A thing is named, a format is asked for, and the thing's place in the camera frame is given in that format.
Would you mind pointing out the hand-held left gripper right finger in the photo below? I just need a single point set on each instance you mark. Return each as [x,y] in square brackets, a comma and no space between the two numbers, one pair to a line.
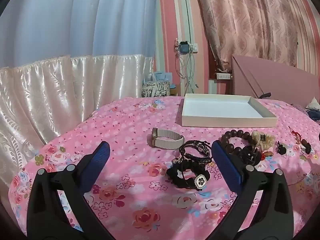
[226,162]

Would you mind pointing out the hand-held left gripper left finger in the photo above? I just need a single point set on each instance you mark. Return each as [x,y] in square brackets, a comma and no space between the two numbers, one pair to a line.
[98,160]

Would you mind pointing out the black hair claw clip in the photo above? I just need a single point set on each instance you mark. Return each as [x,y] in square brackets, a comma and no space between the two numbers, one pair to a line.
[250,155]

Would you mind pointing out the black scrunchie with flower brooch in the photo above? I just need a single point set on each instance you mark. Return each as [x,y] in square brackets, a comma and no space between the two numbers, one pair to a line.
[200,181]

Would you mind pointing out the small brown hair clip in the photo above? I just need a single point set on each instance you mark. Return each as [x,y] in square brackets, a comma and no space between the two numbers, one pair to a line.
[267,153]

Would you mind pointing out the beige scrunchie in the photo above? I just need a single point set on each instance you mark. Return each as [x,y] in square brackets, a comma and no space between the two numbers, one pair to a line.
[268,141]

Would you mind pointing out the shallow white cardboard box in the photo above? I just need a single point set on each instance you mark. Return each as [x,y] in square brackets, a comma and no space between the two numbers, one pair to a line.
[220,110]

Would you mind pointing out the small black hair clip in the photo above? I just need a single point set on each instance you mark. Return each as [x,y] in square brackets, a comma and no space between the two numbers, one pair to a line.
[282,150]

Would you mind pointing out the wristwatch with beige band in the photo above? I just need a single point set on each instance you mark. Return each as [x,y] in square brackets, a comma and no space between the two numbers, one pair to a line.
[168,131]

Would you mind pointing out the pink floral bedsheet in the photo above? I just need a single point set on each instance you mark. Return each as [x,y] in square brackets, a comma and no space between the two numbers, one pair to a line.
[125,130]

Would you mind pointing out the small black object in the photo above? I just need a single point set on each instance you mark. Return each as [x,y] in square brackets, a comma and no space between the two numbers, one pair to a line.
[265,95]

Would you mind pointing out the white satin curtain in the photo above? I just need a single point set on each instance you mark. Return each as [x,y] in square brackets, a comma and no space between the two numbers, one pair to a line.
[50,92]

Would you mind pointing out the white power strip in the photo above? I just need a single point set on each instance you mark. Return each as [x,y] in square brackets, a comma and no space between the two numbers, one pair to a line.
[223,76]

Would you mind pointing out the brown cardboard box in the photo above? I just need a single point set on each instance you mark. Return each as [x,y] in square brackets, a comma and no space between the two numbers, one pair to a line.
[174,91]

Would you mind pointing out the black and white floral bag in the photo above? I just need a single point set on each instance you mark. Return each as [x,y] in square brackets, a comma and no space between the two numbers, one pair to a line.
[155,90]

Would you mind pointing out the pink headboard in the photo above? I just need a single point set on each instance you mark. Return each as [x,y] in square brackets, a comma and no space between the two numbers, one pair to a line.
[275,80]

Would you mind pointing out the light blue paper box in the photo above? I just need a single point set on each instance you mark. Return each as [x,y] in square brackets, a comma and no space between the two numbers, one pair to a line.
[162,77]

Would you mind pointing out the white cloth bundle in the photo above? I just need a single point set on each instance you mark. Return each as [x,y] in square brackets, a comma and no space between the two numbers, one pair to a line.
[314,104]

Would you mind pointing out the blue charger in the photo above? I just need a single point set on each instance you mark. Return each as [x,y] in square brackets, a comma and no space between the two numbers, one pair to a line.
[184,48]

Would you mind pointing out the pale blue curtain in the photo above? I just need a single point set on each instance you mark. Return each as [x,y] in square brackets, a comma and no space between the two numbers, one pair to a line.
[75,17]

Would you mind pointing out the pink patterned curtain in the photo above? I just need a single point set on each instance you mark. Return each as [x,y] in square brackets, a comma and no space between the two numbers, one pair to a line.
[250,17]

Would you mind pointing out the white wall socket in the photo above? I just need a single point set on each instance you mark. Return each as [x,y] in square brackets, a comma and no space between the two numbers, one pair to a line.
[193,48]

